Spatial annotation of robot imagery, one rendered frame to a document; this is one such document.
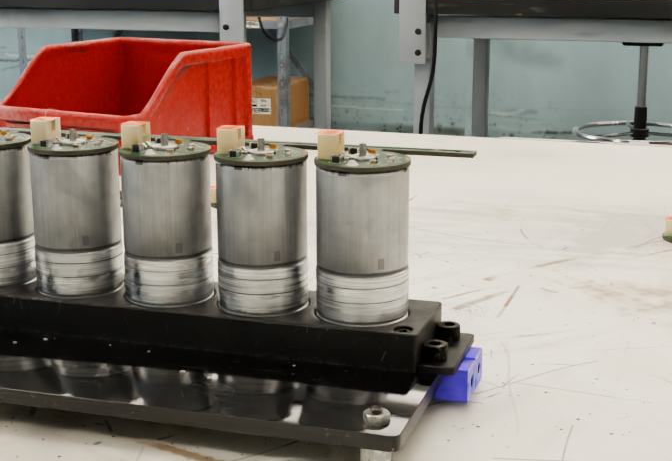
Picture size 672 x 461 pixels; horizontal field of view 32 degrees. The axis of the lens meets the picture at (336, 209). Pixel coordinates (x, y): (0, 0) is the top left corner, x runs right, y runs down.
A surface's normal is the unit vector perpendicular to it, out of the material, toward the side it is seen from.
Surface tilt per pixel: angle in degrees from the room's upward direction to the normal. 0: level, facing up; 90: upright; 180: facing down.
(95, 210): 90
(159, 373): 0
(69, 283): 90
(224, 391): 0
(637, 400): 0
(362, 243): 90
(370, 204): 90
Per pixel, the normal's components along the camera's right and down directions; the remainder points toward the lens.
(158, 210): 0.00, 0.22
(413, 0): -0.33, 0.21
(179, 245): 0.43, 0.20
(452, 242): 0.00, -0.97
